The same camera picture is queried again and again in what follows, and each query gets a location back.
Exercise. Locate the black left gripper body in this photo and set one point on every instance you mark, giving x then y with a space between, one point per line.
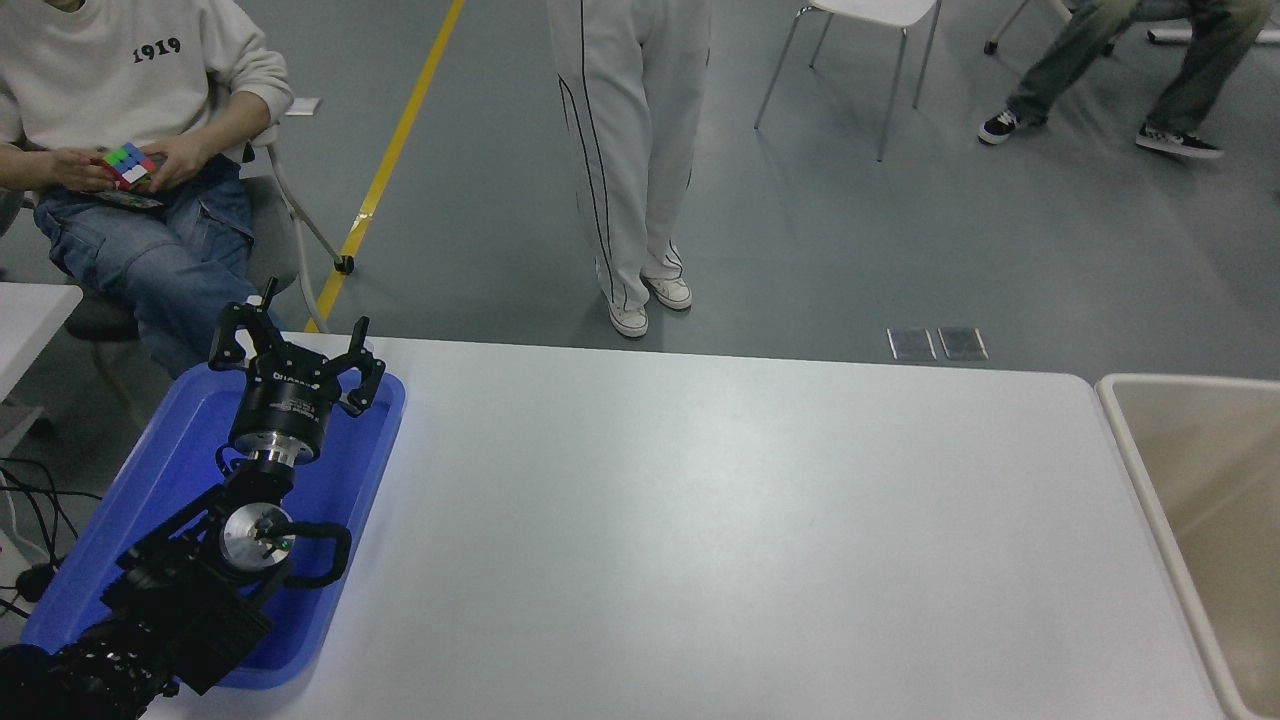
287 407

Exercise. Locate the seated person with cube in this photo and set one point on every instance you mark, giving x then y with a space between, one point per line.
100 85

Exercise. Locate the wheeled office chair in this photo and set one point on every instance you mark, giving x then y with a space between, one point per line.
992 46

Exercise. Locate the white table base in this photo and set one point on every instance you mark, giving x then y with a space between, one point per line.
1230 37

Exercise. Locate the dark phone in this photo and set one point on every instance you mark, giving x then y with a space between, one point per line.
130 201

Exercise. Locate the grey chair with white legs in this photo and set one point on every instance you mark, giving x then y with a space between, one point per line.
277 250

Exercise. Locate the white metal-legged chair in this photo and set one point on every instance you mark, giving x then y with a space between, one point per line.
880 8

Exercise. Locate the standing person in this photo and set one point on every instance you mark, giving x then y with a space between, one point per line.
630 150

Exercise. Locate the metal floor outlet plate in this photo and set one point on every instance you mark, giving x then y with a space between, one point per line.
911 345
962 344

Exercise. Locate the large pale bin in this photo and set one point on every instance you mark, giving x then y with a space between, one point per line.
1220 480

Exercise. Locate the seated person's left hand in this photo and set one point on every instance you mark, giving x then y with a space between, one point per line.
190 158

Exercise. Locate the colourful puzzle cube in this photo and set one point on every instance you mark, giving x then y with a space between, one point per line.
128 166

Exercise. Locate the seated person's right hand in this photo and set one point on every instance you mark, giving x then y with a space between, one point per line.
78 170

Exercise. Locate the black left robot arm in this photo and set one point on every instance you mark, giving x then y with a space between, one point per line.
180 600

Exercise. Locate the small white table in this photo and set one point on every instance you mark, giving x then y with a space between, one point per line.
25 320

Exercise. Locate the seated person in sneakers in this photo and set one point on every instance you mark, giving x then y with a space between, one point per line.
1190 70

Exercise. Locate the blue plastic tray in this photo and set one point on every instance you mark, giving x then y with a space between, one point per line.
170 452

